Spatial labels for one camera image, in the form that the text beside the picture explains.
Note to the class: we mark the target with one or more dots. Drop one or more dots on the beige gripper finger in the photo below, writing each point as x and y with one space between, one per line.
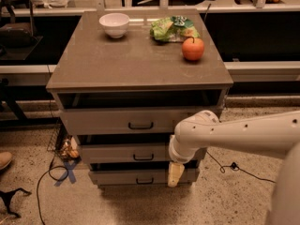
174 173

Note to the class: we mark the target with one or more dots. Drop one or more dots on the grey drawer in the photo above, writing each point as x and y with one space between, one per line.
134 177
126 152
126 120

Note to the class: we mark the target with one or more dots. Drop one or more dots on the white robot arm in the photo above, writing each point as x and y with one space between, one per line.
275 135

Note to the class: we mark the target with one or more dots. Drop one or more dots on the grey bottom drawer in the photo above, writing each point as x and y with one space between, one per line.
134 177

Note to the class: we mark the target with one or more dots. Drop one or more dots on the grey drawer cabinet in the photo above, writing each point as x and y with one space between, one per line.
134 71

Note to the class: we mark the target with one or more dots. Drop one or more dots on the grey top drawer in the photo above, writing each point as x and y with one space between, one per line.
126 120

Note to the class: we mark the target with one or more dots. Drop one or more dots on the orange fruit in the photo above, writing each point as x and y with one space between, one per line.
193 49

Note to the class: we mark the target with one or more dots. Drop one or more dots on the green chip bag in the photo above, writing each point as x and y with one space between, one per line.
173 29

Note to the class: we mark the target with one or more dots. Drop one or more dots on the white ceramic bowl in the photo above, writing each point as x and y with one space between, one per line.
115 25

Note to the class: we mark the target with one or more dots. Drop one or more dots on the brown shoe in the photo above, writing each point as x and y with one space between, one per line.
5 159

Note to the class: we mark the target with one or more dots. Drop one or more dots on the black floor stand foot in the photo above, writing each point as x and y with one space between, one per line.
7 197

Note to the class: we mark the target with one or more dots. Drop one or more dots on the dark chair on left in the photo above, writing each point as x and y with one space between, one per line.
17 39

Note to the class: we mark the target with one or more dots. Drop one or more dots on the wire basket with items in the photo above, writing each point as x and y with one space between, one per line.
62 144

